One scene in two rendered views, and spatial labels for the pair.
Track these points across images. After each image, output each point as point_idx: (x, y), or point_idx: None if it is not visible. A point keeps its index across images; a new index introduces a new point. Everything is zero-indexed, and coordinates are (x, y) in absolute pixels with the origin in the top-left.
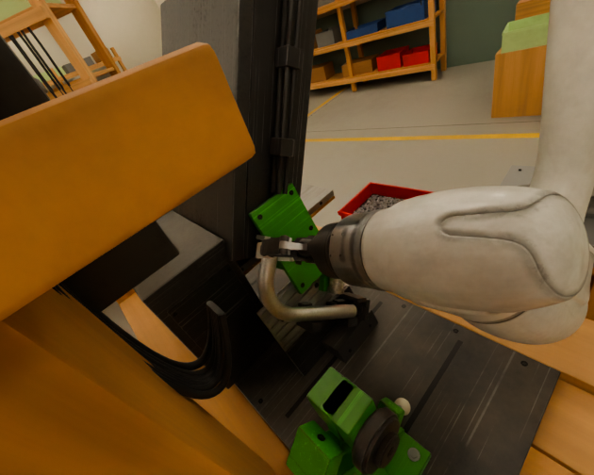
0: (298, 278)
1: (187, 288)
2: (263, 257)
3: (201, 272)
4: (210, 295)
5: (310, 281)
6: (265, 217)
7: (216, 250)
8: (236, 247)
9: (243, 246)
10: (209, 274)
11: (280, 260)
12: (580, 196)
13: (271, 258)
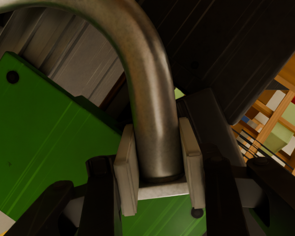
0: (33, 92)
1: (276, 4)
2: (191, 131)
3: (257, 45)
4: (216, 2)
5: None
6: (182, 215)
7: (240, 100)
8: (214, 121)
9: (195, 127)
10: (235, 45)
11: (130, 136)
12: None
13: (193, 144)
